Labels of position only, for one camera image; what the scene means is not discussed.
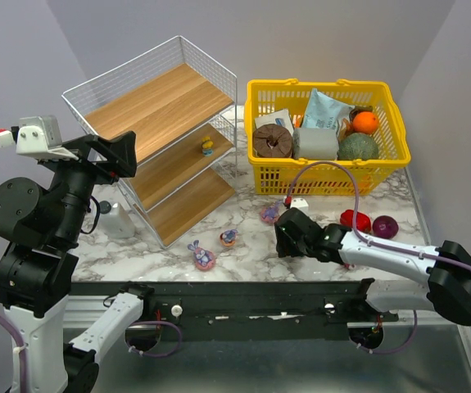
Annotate white wire wooden shelf rack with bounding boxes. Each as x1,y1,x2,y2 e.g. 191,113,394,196
62,35,238,248

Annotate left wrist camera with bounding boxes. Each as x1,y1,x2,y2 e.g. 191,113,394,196
0,115,77,161

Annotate red bell pepper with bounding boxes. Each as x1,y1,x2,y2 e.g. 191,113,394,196
339,210,372,233

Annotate white tissue packet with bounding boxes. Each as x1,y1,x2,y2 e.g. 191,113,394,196
255,109,294,133

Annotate small purple bunny toy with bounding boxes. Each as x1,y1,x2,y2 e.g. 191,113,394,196
220,229,238,247

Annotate yellow blue minion toy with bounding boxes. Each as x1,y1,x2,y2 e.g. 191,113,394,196
202,136,214,156

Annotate purple red onion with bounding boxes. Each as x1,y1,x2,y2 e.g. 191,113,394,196
372,215,399,239

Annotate white plastic bottle black cap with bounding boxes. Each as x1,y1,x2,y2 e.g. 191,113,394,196
97,201,135,239

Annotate purple pink toy figure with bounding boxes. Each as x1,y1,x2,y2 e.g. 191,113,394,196
260,201,283,225

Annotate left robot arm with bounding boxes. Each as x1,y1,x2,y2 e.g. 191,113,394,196
0,131,152,392

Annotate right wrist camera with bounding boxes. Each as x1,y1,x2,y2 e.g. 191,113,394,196
283,196,309,214

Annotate purple bunny toy pink base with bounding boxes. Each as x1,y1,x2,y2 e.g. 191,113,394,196
188,240,216,271

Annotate yellow plastic shopping basket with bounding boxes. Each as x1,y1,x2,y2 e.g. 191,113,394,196
244,79,411,196

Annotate orange fruit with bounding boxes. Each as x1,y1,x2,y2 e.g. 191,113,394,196
352,111,379,135

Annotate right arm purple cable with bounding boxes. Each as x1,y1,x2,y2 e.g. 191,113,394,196
286,160,471,355

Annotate green melon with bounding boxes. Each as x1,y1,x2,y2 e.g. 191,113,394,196
337,133,379,160

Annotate brown chocolate donut cake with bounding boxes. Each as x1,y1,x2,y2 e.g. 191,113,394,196
252,124,292,158

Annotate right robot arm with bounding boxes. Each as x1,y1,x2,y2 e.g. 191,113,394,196
274,208,471,326

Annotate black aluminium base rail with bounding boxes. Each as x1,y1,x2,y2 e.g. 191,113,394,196
61,280,471,343

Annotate light blue snack bag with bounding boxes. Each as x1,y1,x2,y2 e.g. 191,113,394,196
301,88,354,131

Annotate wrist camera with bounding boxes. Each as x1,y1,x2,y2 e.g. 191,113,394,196
0,115,77,161
283,196,309,214

